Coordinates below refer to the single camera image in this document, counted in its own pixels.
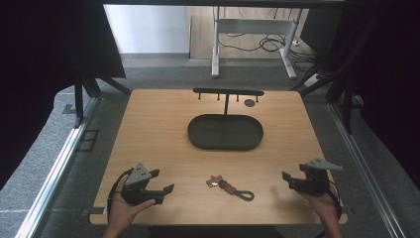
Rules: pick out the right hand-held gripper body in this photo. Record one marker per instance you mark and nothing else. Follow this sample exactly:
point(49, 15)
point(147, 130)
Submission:
point(315, 181)

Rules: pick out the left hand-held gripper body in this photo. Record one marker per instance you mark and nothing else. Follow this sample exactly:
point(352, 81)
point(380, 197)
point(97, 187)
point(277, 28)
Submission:
point(137, 177)

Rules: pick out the black hook stand with tray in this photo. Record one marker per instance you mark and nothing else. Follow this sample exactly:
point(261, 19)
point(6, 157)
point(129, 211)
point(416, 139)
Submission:
point(224, 132)

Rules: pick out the person's right hand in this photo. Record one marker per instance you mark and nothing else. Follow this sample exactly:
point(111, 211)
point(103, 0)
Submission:
point(322, 203)

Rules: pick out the person's left hand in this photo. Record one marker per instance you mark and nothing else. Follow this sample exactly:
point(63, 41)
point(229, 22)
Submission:
point(122, 213)

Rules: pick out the round dark table hole cover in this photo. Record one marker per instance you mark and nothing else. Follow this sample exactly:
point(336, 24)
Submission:
point(249, 102)

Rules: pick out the white power strip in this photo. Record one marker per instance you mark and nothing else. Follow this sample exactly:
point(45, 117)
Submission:
point(312, 80)

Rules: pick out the black curtain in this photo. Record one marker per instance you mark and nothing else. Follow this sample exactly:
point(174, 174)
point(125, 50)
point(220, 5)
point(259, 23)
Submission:
point(389, 82)
point(39, 66)

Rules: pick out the black overhead beam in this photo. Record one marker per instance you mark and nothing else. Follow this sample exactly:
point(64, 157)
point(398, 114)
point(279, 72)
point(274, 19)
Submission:
point(224, 3)

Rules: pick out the aluminium rail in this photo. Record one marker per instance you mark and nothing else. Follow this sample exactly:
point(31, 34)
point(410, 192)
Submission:
point(56, 172)
point(369, 175)

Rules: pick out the black metal frame strut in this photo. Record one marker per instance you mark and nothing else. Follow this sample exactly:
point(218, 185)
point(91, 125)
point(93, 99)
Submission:
point(79, 99)
point(346, 99)

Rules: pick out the white metal desk frame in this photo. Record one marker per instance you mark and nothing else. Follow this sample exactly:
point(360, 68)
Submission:
point(254, 25)

